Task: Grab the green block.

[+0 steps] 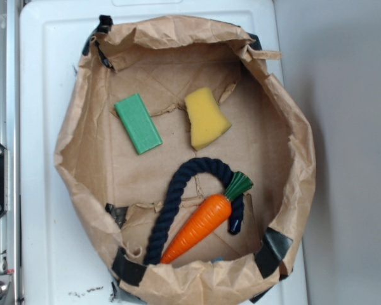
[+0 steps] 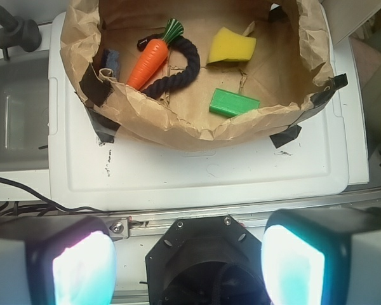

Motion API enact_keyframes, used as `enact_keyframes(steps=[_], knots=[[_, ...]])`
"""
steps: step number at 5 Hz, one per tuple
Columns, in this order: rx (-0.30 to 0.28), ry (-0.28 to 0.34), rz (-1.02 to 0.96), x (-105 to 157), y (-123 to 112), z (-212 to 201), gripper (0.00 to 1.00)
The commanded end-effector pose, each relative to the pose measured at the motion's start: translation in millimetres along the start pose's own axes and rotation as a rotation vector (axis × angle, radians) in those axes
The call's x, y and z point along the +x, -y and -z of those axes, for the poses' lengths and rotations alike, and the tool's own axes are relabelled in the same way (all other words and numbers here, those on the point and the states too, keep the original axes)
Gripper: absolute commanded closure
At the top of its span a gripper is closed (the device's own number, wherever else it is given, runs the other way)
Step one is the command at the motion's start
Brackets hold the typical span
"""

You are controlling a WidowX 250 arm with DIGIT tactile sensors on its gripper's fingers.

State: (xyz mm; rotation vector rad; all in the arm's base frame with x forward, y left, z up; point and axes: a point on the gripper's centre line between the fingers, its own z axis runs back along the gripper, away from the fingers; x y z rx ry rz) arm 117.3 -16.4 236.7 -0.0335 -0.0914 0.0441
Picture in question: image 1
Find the yellow sponge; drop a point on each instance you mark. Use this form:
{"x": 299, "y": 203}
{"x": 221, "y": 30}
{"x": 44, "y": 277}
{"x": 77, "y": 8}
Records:
{"x": 207, "y": 121}

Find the orange plastic carrot toy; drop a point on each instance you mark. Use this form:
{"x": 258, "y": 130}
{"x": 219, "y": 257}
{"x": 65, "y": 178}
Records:
{"x": 214, "y": 210}

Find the green rectangular block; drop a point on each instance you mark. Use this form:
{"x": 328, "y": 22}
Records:
{"x": 138, "y": 123}

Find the aluminium frame rail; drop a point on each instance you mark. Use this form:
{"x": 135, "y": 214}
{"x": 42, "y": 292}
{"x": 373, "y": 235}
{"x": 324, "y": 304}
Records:
{"x": 11, "y": 286}

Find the brown paper bag tray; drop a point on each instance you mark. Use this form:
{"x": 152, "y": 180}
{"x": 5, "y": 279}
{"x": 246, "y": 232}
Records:
{"x": 118, "y": 194}

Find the small blue object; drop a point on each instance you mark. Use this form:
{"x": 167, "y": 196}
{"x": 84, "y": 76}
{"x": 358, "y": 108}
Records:
{"x": 218, "y": 259}

